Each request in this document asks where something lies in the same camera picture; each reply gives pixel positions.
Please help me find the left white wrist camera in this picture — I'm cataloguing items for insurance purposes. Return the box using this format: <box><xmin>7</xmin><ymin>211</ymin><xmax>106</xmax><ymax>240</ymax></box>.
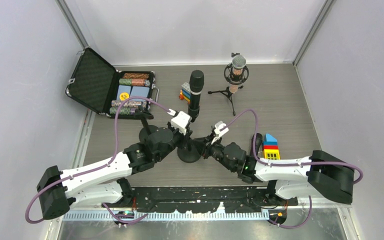
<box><xmin>168</xmin><ymin>109</ymin><xmax>192</xmax><ymax>136</ymax></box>

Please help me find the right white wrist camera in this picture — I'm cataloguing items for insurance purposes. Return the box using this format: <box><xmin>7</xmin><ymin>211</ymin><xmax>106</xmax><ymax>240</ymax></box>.
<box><xmin>211</xmin><ymin>121</ymin><xmax>229</xmax><ymax>144</ymax></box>

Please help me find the black tripod stand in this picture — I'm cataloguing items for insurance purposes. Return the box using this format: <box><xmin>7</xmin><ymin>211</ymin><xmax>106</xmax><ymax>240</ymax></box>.
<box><xmin>207</xmin><ymin>87</ymin><xmax>236</xmax><ymax>116</ymax></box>

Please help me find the colourful toy brick car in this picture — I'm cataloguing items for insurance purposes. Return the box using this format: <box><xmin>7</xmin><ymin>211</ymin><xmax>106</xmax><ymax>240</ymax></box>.
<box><xmin>179</xmin><ymin>82</ymin><xmax>191</xmax><ymax>104</ymax></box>

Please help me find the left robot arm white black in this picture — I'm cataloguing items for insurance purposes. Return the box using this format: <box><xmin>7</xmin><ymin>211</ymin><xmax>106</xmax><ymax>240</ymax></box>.
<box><xmin>31</xmin><ymin>117</ymin><xmax>191</xmax><ymax>221</ymax></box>

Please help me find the black front microphone stand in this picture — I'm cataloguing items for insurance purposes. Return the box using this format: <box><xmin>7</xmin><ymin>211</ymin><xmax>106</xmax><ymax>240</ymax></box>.
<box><xmin>134</xmin><ymin>108</ymin><xmax>159</xmax><ymax>142</ymax></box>

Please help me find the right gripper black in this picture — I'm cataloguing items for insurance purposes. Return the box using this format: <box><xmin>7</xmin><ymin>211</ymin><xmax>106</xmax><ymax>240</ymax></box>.
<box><xmin>191</xmin><ymin>132</ymin><xmax>237</xmax><ymax>173</ymax></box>

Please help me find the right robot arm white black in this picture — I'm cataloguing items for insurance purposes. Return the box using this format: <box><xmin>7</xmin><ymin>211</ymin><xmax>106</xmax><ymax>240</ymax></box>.
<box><xmin>192</xmin><ymin>136</ymin><xmax>356</xmax><ymax>205</ymax></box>

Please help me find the yellow perforated block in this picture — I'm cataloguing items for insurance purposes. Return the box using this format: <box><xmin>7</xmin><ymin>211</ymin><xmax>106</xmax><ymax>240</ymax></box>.
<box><xmin>263</xmin><ymin>148</ymin><xmax>281</xmax><ymax>160</ymax></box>

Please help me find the black handheld microphone front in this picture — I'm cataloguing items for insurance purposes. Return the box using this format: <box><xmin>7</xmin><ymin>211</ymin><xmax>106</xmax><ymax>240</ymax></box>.
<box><xmin>250</xmin><ymin>132</ymin><xmax>263</xmax><ymax>157</ymax></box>

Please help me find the black tall microphone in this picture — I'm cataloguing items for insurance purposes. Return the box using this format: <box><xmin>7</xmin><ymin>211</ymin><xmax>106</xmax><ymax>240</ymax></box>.
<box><xmin>187</xmin><ymin>70</ymin><xmax>205</xmax><ymax>123</ymax></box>

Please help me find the black microphone stand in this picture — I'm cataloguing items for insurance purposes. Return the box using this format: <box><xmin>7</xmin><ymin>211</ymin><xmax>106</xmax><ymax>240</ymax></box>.
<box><xmin>176</xmin><ymin>109</ymin><xmax>202</xmax><ymax>164</ymax></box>
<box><xmin>134</xmin><ymin>108</ymin><xmax>159</xmax><ymax>142</ymax></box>

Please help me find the glitter condenser microphone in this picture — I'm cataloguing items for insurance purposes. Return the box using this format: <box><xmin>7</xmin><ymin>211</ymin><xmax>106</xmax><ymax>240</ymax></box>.
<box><xmin>223</xmin><ymin>52</ymin><xmax>249</xmax><ymax>94</ymax></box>

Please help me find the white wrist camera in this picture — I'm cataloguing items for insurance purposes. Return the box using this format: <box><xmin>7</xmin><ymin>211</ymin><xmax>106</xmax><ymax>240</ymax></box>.
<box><xmin>211</xmin><ymin>121</ymin><xmax>229</xmax><ymax>144</ymax></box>
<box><xmin>168</xmin><ymin>109</ymin><xmax>192</xmax><ymax>136</ymax></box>

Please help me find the black poker chip case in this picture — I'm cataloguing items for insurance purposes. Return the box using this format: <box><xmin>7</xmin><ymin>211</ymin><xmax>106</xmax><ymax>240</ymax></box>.
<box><xmin>65</xmin><ymin>47</ymin><xmax>157</xmax><ymax>119</ymax></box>

